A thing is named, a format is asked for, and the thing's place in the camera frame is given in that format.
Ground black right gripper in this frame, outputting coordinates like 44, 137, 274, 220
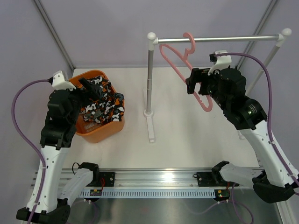
186, 68, 229, 111

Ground camouflage patterned shorts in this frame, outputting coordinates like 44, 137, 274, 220
81, 75, 125, 125

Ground white slotted cable duct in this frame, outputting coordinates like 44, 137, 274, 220
79, 189, 215, 199

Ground orange plastic basket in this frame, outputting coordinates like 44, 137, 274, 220
69, 70, 125, 143

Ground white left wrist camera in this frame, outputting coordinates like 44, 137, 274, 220
49, 70, 76, 91

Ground pink clothes hanger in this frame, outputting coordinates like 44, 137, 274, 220
159, 32, 214, 112

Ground white and silver clothes rack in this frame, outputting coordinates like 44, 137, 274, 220
143, 28, 292, 143

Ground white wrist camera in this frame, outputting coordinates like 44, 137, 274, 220
208, 50, 232, 75
49, 70, 76, 91

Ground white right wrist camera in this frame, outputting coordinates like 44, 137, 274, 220
208, 50, 232, 75

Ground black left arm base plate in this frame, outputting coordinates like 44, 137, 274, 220
87, 172, 115, 187

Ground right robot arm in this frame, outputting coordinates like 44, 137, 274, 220
186, 67, 299, 203

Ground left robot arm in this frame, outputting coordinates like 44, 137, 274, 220
11, 78, 102, 224

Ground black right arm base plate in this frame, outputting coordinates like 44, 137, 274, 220
193, 171, 234, 187

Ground aluminium mounting rail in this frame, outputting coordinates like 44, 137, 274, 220
31, 168, 285, 189

